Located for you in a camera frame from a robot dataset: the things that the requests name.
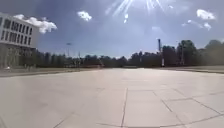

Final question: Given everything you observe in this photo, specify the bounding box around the row of dark trees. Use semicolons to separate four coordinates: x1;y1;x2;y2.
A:
19;39;224;69

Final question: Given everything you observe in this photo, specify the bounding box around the pale stone slab plaza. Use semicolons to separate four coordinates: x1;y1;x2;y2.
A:
0;67;224;128

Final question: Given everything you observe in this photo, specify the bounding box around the tall floodlight pole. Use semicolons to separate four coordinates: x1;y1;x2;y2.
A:
65;41;73;58

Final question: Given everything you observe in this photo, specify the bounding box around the tall dark tower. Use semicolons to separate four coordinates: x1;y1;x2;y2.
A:
157;37;166;68

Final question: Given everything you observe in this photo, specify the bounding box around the white multi-storey building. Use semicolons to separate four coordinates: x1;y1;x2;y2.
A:
0;12;38;70

